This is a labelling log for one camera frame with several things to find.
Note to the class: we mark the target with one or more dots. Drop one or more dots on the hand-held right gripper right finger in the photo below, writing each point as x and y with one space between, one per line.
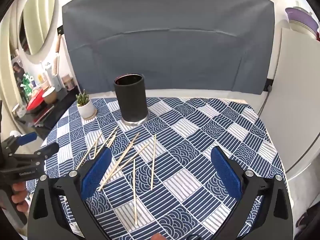
226 175

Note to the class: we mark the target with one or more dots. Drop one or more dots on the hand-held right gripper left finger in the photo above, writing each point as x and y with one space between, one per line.
96 172

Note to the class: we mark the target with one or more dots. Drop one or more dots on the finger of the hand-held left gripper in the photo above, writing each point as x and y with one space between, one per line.
25 138
47 150

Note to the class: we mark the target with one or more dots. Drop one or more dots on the group of wooden chopsticks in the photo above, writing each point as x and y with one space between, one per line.
153 165

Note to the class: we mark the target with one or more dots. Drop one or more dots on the black cylindrical utensil holder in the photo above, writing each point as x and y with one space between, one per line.
131 100

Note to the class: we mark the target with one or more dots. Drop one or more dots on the person's left hand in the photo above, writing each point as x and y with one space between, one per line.
18 195

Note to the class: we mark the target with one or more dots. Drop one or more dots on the person's right hand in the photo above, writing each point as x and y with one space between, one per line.
157 236

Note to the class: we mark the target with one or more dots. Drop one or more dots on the red notebook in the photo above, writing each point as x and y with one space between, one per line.
42 115

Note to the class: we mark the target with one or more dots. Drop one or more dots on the red bowl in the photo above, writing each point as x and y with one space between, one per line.
35 101

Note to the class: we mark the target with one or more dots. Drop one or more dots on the black side table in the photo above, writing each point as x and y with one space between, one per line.
57 107

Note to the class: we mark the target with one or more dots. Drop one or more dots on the beige bowl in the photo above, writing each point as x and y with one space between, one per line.
50 96

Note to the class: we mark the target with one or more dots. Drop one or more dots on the blue patterned tablecloth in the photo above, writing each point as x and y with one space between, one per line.
190 140

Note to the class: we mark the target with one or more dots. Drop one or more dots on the green snack packet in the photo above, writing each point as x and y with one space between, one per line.
25 83

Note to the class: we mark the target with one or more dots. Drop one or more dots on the round wooden coaster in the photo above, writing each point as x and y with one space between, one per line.
93 116

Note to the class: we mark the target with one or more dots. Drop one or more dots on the potted cactus white pot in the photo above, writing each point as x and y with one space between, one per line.
86 108

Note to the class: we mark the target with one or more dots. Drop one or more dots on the grey spray can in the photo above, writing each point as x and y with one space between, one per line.
57 82

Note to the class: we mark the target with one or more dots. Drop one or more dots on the portrait photo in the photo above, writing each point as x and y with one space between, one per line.
17 70

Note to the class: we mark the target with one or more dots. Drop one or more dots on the pink candle jar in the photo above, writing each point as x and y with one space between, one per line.
68 83

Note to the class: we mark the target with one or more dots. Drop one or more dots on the wooden hairbrush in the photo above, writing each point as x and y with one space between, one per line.
55 65

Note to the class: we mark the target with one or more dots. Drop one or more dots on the dark red cloth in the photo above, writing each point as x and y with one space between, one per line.
303 220

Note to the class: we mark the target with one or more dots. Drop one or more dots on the cream curtain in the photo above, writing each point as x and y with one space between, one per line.
10 45

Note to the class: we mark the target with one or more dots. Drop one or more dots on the white cabinet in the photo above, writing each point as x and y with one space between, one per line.
295 105

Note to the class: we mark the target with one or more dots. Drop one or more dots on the grey backdrop cloth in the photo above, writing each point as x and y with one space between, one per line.
162 50

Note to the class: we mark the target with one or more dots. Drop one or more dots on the white bowl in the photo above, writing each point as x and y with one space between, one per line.
302 31

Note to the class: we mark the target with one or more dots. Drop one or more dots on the black wall outlet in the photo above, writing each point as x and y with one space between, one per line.
60 30

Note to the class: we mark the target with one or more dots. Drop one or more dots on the oval wall mirror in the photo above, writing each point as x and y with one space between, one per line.
37 17

